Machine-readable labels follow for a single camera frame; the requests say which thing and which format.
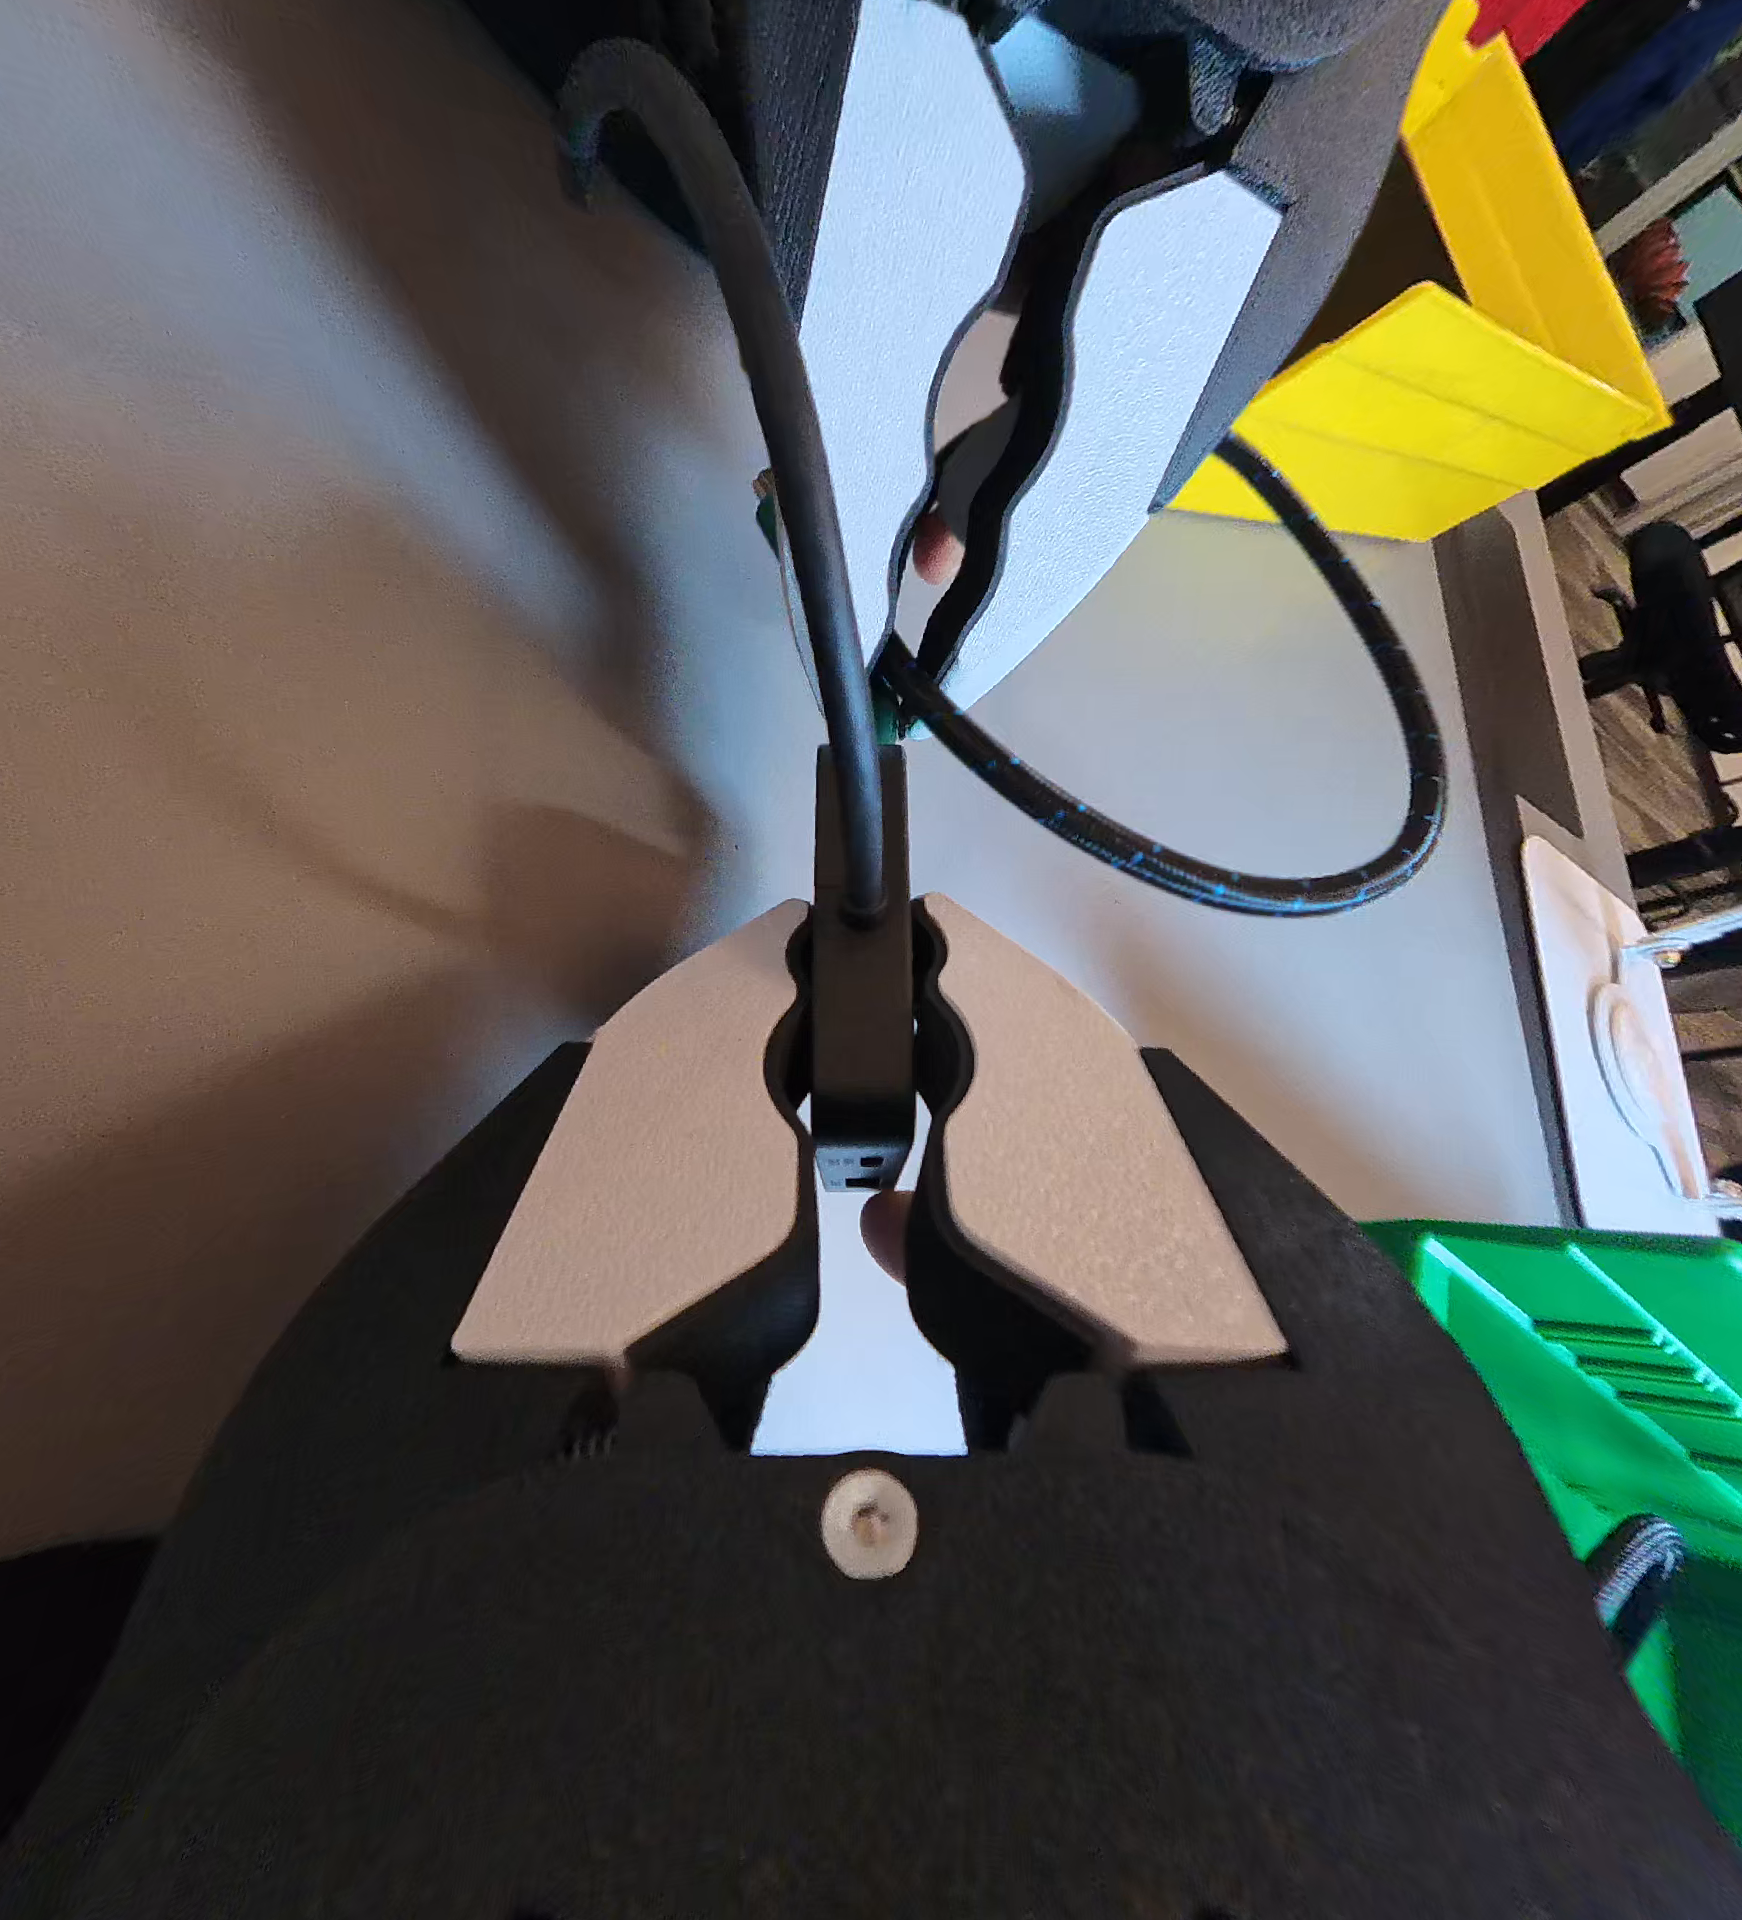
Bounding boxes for thick black braided cable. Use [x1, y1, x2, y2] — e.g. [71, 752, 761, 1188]
[1592, 1514, 1690, 1669]

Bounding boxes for black office chair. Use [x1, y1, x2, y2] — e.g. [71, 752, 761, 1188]
[1584, 523, 1742, 752]

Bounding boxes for white board stand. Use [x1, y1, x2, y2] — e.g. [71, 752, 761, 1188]
[1519, 834, 1742, 1202]

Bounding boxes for smooth black cable with plug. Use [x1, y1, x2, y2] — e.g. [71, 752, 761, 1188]
[556, 36, 918, 1196]

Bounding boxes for red plastic bin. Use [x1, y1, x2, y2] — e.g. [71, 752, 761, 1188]
[1461, 0, 1608, 61]

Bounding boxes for blue-speckled black hdmi cable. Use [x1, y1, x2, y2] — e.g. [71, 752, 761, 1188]
[754, 436, 1451, 925]

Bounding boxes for yellow plastic bin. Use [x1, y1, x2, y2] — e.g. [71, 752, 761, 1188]
[1162, 0, 1670, 543]

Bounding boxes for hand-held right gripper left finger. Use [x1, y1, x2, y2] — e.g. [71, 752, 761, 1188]
[450, 897, 822, 1441]

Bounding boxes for green plastic bin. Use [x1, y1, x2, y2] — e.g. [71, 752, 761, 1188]
[1356, 1219, 1742, 1920]

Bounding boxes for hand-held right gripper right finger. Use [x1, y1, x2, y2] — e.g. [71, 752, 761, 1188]
[906, 890, 1283, 1447]

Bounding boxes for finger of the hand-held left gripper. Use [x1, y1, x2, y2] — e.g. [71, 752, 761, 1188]
[947, 161, 1283, 716]
[793, 0, 1029, 665]

